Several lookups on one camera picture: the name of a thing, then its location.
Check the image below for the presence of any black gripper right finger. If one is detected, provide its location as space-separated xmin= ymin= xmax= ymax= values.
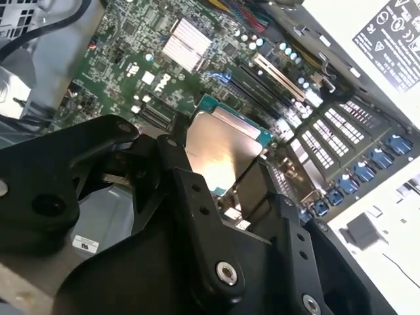
xmin=236 ymin=162 xmax=391 ymax=315

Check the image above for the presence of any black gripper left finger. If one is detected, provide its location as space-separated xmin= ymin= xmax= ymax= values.
xmin=0 ymin=114 xmax=246 ymax=303

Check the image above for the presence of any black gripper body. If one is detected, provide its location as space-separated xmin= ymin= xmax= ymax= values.
xmin=54 ymin=196 xmax=298 ymax=315

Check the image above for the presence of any silver CPU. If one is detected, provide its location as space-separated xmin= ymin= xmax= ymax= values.
xmin=184 ymin=94 xmax=276 ymax=198

